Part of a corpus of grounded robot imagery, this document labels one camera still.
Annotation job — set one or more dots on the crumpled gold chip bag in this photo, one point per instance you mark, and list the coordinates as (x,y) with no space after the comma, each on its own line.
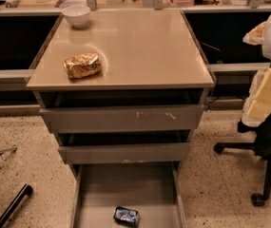
(83,65)

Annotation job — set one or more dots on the grey bottom drawer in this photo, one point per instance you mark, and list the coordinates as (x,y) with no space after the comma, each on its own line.
(150,188)

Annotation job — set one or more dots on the grey drawer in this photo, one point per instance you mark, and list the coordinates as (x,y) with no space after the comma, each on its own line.
(92,111)
(124,147)
(150,188)

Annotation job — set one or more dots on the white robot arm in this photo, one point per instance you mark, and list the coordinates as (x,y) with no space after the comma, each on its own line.
(266,45)

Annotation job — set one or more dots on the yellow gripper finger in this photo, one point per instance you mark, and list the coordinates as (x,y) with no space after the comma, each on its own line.
(255,35)
(260,108)

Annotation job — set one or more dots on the grey drawer cabinet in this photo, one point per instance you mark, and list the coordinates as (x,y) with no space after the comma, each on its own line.
(140,49)

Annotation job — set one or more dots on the grey middle drawer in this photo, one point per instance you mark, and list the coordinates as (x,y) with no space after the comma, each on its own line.
(124,147)

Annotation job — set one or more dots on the black chair leg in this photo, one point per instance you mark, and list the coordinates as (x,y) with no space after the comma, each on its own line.
(26,190)

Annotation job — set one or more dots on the blue pepsi can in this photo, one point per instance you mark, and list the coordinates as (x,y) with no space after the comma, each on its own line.
(126,216)

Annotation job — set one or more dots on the black office chair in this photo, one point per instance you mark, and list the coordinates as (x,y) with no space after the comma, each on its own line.
(261,147)

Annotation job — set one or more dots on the white bowl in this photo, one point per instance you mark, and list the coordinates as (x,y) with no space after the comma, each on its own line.
(77,16)

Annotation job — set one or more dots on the grey top drawer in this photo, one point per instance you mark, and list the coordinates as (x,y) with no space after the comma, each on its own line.
(92,111)

